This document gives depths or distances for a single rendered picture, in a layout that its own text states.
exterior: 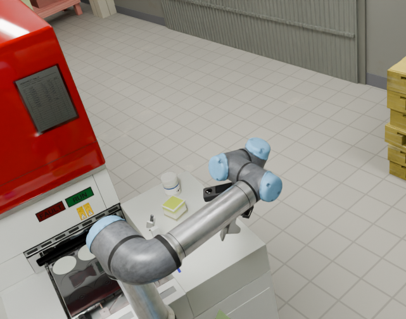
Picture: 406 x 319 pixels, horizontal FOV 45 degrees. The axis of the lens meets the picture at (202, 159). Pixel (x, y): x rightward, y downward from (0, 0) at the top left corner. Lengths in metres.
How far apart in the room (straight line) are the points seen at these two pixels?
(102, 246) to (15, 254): 1.01
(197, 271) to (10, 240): 0.79
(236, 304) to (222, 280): 0.18
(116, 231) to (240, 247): 0.75
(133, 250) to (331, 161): 2.77
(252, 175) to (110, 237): 0.40
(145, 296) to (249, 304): 0.72
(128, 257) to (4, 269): 1.14
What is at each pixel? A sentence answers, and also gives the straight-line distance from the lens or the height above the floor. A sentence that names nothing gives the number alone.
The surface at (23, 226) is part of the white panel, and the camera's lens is 2.15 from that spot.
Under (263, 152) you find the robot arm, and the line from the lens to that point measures 1.43.
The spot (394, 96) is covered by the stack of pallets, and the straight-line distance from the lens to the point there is 3.28.
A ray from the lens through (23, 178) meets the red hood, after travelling 1.98.
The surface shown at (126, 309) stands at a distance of 1.83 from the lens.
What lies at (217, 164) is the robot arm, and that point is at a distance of 1.37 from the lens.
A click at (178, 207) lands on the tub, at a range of 2.02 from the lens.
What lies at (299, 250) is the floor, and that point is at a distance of 3.15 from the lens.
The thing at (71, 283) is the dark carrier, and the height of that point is 0.90.
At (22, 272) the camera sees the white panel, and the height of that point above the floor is 0.88.
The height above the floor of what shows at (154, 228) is 1.05.
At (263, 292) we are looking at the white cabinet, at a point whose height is 0.73.
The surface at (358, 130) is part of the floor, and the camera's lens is 4.12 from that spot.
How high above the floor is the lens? 2.32
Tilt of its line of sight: 35 degrees down
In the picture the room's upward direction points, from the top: 14 degrees counter-clockwise
